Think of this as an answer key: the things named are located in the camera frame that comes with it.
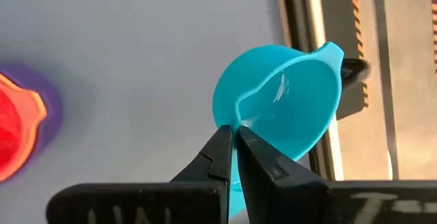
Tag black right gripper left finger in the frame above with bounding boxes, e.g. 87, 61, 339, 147
46, 125, 234, 224

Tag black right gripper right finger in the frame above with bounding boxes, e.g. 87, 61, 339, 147
237, 125, 437, 224

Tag teal measuring cup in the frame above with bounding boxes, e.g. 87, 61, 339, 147
212, 41, 345, 218

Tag purple measuring cup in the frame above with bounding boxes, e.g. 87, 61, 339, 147
0, 61, 64, 187

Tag orange measuring cup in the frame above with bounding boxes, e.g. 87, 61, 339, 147
0, 72, 48, 184

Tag red measuring cup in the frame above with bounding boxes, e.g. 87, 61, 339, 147
0, 90, 23, 172

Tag black hazard-striped floor mat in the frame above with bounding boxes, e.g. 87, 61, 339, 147
319, 0, 370, 121
430, 0, 437, 78

